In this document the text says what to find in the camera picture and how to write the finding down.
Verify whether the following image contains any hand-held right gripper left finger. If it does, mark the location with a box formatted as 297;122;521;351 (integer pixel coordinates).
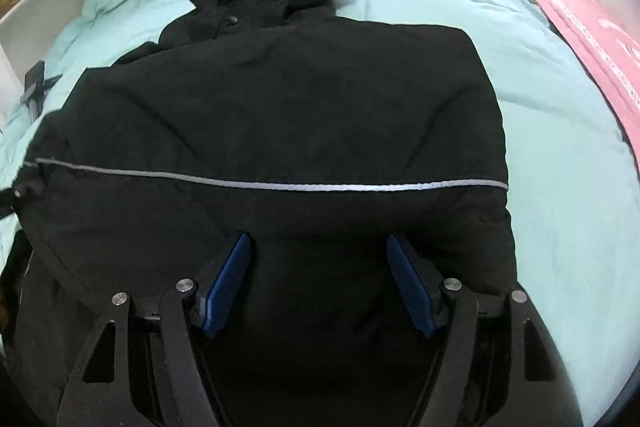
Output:
56;232;251;427

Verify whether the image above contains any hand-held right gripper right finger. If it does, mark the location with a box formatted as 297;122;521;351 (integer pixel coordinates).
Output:
386;234;583;427

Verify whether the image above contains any black hooded jacket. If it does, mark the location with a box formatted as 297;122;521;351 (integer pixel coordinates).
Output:
0;0;518;427

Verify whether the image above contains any teal bed comforter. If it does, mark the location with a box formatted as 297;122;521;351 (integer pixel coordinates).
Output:
0;0;638;427

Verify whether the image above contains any small dark object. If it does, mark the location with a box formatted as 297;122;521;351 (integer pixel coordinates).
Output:
21;61;63;120

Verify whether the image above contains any pink blanket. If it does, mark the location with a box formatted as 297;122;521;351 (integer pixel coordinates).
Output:
530;0;640;152

